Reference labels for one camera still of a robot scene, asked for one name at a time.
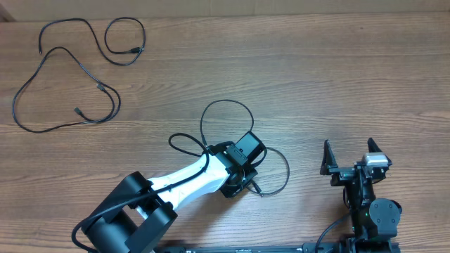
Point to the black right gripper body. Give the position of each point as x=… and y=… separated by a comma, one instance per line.
x=347, y=173

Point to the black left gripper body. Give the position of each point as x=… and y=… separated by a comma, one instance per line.
x=248, y=172

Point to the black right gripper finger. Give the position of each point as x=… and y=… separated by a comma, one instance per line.
x=373, y=147
x=329, y=165

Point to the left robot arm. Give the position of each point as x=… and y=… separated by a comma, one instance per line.
x=138, y=212

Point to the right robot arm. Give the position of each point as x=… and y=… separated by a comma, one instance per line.
x=374, y=220

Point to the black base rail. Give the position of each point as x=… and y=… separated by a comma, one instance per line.
x=246, y=248

